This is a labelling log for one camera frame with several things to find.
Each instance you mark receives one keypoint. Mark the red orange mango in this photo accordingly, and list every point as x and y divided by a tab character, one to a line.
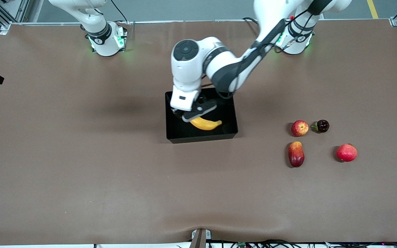
296	155

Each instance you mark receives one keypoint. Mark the yellow banana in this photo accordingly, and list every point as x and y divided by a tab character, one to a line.
207	124

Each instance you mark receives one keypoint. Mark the dark purple mangosteen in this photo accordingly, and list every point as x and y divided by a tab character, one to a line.
322	126

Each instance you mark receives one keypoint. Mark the brown table mat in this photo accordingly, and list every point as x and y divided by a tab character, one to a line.
115	179

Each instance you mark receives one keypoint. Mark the metal front camera bracket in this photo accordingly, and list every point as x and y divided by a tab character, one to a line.
200	238

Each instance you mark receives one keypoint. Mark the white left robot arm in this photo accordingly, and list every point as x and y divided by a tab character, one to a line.
219	63

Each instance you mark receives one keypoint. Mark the red yellow apple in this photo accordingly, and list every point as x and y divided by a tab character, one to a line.
299	128

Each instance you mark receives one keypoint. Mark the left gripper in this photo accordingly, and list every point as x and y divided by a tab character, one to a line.
177	112

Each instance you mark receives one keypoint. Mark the black rectangular plastic box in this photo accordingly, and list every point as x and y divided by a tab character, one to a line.
226	113

